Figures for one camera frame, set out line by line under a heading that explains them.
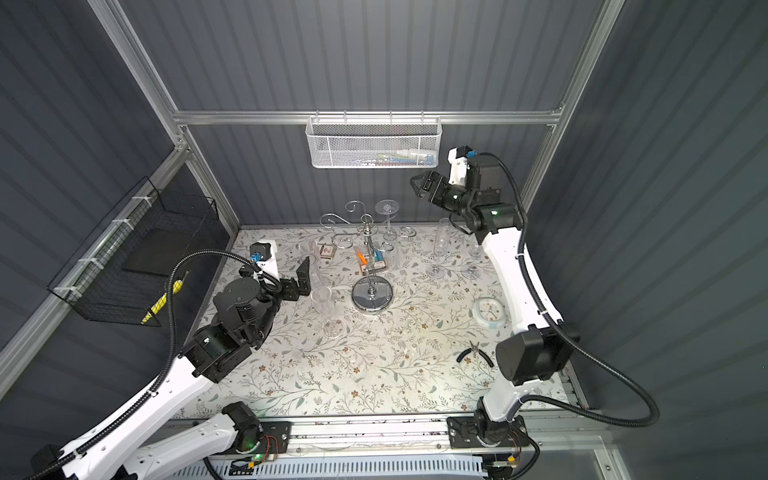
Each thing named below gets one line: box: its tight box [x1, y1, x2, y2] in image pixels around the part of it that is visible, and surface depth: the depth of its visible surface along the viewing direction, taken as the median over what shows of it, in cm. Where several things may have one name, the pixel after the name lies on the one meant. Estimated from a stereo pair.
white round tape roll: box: [473, 297, 506, 328], surface depth 95 cm
